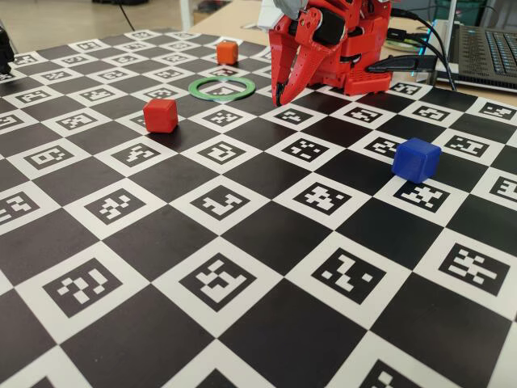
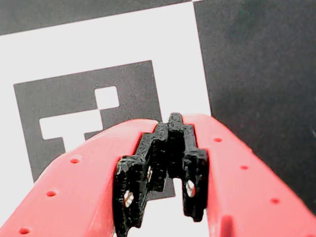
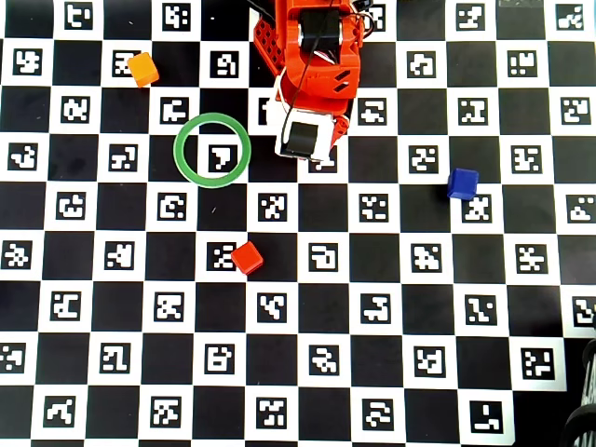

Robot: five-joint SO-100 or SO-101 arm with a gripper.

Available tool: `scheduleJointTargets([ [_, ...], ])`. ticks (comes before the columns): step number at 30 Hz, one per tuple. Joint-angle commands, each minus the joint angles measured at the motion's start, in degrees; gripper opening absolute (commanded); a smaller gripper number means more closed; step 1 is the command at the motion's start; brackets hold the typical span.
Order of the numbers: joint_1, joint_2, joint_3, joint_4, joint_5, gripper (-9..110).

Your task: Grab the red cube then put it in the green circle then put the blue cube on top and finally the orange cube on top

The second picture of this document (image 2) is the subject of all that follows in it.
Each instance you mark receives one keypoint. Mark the red gripper finger with black pad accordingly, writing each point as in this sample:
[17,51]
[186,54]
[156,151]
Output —
[74,197]
[234,185]

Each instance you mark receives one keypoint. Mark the black white marker checkerboard mat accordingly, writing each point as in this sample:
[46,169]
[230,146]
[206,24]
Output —
[259,61]

